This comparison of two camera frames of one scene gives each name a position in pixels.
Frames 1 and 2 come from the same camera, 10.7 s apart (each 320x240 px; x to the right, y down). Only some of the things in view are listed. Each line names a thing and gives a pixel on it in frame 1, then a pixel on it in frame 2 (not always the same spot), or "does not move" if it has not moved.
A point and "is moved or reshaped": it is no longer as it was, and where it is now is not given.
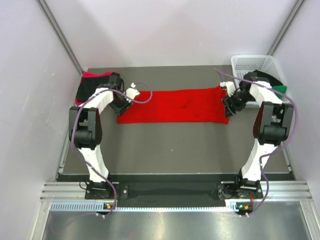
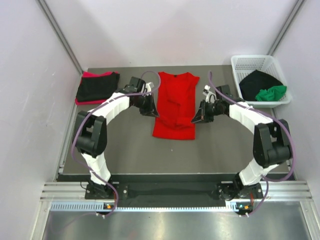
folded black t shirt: x=88 y=84 does not move
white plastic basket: x=244 y=64 does not move
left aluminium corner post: x=45 y=7 does not move
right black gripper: x=230 y=111 → x=202 y=113
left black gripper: x=127 y=104 → x=148 y=110
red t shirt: x=192 y=106 is moved or reshaped
